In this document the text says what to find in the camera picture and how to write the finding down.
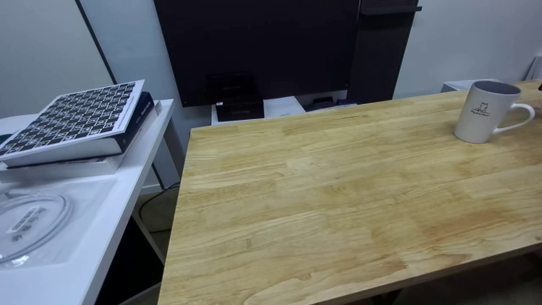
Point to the white ceramic mug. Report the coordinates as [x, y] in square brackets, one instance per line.
[480, 115]

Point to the white low shelf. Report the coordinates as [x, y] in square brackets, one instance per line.
[282, 105]

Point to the small black box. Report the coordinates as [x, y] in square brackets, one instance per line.
[240, 98]

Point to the large black panel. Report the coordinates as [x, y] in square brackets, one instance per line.
[255, 44]

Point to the narrow dark panel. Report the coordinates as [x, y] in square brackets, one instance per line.
[382, 51]

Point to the white side table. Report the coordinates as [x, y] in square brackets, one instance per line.
[113, 225]

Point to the white book under checkered book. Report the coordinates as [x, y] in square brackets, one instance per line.
[86, 163]

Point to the clear plastic sheet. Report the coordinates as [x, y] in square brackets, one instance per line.
[91, 208]

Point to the white box behind table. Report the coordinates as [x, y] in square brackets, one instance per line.
[460, 85]

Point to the checkered cover book dark spine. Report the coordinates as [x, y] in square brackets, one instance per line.
[74, 120]

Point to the white round disc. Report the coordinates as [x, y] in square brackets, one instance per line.
[31, 222]

